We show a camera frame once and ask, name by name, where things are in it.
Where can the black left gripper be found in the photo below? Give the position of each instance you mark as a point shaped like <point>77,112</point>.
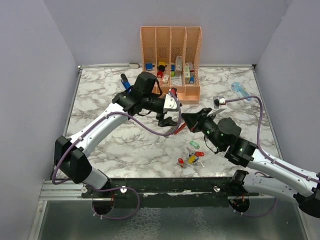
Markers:
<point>167,121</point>

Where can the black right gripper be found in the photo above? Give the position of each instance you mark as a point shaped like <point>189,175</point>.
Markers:
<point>194,120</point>

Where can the grey red key organizer plate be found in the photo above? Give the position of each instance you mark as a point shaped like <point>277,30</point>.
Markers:
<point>175,130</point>

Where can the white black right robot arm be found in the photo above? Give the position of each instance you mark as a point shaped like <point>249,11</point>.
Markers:
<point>285,180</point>

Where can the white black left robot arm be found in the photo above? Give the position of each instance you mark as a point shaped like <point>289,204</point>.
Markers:
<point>71,153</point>

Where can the silver keys pile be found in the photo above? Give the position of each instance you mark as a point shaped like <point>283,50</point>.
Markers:
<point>191,152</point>

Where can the green key tag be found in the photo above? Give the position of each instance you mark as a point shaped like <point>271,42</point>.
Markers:
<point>194,144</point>

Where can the yellow key tag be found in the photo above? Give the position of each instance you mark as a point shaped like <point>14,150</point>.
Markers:
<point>191,159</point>

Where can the small red key tag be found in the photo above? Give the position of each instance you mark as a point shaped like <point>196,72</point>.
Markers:
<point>181,163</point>

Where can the white red box in organizer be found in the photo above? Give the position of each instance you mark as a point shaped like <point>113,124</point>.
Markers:
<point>189,73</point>

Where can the red black cylinder toy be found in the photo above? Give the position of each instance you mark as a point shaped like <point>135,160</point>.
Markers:
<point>161,70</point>

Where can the blue black stapler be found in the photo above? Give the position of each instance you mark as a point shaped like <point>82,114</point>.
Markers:
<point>125,82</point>

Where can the packaged blue toothbrush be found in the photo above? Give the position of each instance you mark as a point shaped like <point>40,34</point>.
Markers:
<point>241,92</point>

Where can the blue block in organizer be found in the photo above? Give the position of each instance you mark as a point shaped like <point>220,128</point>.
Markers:
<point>149,66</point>

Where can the yellow block in organizer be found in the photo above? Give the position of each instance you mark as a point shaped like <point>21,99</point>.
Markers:
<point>161,63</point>

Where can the grey box in organizer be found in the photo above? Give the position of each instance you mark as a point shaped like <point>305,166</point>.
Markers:
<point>178,66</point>

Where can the peach plastic desk organizer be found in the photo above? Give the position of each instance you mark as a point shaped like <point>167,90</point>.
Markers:
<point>164,44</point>

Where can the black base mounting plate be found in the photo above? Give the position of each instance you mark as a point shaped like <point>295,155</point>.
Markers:
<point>169,192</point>

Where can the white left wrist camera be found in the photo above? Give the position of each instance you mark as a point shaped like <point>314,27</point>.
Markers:
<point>170,104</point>

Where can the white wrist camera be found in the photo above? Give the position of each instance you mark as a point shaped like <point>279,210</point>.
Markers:
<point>170,104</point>
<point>219,105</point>

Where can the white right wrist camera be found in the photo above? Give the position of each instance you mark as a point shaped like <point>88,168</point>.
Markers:
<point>219,105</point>

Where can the white plug at wall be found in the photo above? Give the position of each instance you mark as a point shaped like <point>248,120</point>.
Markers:
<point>134,65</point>

